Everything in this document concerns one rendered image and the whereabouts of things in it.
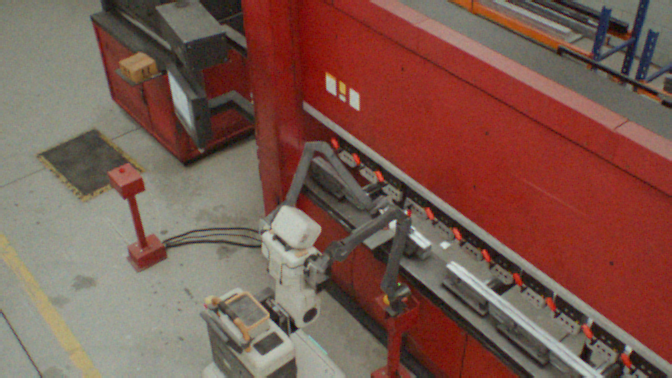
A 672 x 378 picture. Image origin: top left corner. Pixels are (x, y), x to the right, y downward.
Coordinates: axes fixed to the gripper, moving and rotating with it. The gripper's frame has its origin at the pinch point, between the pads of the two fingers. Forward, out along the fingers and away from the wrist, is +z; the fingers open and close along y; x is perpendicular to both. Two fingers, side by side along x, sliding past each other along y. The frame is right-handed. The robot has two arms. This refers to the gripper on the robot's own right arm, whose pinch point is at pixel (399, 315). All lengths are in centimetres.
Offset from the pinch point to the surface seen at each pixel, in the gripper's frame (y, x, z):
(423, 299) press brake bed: 17.4, 1.9, 3.9
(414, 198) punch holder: 39, 25, -46
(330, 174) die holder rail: 23, 102, -18
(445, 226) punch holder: 41, 1, -42
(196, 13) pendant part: 2, 163, -127
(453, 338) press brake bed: 17.5, -22.6, 14.9
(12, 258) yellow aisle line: -187, 249, 22
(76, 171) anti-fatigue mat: -118, 325, 38
